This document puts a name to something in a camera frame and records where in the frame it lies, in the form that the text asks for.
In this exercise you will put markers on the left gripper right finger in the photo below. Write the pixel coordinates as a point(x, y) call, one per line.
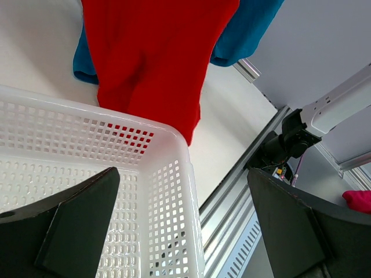
point(306, 236)

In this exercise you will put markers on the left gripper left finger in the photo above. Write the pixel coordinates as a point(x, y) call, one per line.
point(62, 235)

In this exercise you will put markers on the red t shirt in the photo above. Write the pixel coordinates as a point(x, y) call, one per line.
point(151, 57)

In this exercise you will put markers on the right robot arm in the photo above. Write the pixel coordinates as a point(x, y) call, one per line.
point(306, 126)

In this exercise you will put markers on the blue t shirt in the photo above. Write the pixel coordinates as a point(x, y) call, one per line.
point(239, 39)

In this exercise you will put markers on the pink cloth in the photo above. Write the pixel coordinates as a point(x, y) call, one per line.
point(358, 200)

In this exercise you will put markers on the white plastic basket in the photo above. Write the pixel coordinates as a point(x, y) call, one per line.
point(49, 145)

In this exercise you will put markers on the white slotted cable duct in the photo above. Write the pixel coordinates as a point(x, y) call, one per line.
point(240, 256)

